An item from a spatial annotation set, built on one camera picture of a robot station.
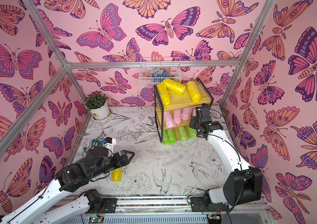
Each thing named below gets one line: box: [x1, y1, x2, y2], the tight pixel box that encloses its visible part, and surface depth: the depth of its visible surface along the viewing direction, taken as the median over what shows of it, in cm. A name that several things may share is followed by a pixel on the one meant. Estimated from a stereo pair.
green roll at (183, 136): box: [178, 126, 189, 142], surface depth 99 cm
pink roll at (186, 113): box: [181, 107, 193, 121], surface depth 89 cm
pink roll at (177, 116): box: [173, 108, 182, 125], surface depth 88 cm
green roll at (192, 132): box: [188, 126, 198, 138], surface depth 101 cm
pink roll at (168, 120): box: [163, 111, 175, 129], surface depth 86 cm
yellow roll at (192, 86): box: [186, 81, 201, 103], surface depth 76 cm
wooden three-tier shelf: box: [153, 78, 214, 145], surface depth 81 cm
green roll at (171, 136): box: [166, 128, 177, 144], surface depth 98 cm
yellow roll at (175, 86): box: [163, 78, 187, 96], surface depth 80 cm
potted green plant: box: [84, 90, 110, 121], surface depth 104 cm
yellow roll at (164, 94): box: [156, 82, 171, 105], surface depth 76 cm
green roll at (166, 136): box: [162, 129, 171, 145], surface depth 97 cm
